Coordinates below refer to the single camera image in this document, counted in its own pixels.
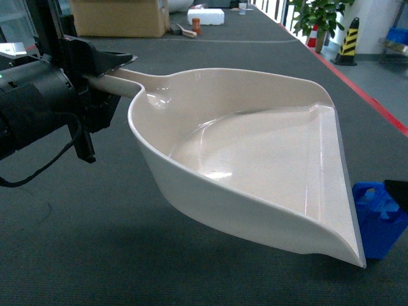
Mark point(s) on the steel flow rack shelf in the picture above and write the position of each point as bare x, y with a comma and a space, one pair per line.
392, 51

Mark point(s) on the wooden handled brush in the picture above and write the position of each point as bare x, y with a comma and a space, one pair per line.
178, 30

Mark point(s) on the green potted plant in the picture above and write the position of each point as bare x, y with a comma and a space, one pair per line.
322, 13

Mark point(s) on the black vertical camera mast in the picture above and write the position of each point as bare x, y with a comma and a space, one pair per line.
51, 20

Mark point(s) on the large cardboard box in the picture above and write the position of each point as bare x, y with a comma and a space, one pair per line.
122, 19

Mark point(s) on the blue hexagonal plastic part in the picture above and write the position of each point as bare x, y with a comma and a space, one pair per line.
381, 219

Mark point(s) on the red white traffic cone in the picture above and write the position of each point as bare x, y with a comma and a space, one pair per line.
311, 41

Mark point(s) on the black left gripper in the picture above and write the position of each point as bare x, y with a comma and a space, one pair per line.
97, 107

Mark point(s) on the white paper cup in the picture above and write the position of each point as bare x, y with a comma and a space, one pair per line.
242, 8

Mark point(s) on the beige plastic dustpan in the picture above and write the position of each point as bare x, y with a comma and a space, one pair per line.
252, 154

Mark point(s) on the white foam block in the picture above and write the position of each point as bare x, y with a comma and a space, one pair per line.
208, 16

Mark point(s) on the orange cylindrical can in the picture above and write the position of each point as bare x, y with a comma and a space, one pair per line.
196, 25

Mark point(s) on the blue storage bin on shelf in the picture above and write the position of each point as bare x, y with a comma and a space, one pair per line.
397, 35

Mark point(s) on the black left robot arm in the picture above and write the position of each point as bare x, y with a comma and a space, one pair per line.
43, 95

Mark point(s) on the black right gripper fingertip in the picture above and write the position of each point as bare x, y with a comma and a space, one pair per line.
397, 190

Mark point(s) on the yellow black traffic cone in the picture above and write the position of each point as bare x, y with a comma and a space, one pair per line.
347, 51

